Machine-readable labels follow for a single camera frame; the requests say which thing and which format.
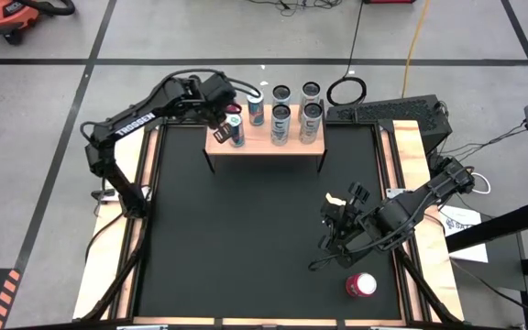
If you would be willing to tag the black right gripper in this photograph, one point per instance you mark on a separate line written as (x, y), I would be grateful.
(344, 224)

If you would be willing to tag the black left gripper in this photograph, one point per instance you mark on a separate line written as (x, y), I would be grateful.
(216, 98)

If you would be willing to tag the blue slim can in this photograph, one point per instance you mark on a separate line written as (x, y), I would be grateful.
(256, 110)
(236, 130)

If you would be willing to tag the silver can blue print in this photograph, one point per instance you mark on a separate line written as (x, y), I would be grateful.
(281, 95)
(281, 126)

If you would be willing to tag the silver can orange print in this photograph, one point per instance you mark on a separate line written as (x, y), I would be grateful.
(311, 124)
(311, 91)

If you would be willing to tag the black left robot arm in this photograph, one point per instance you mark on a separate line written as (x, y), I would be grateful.
(131, 126)

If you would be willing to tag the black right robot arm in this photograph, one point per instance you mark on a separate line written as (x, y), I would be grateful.
(429, 194)

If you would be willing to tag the wooden shelf with black legs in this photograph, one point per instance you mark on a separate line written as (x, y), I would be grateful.
(264, 144)

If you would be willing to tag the yellow tape tag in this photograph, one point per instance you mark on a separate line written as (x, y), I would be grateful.
(336, 199)

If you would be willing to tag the black table mat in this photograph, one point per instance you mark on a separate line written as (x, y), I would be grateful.
(245, 247)

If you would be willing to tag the white printed paper sheet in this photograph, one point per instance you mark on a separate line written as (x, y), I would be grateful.
(472, 253)

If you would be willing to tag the black beam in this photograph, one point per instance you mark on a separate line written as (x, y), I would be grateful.
(498, 227)

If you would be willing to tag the red box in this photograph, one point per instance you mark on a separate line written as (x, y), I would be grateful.
(388, 2)

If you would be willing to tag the orange shop vacuum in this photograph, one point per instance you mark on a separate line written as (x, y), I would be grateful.
(5, 16)

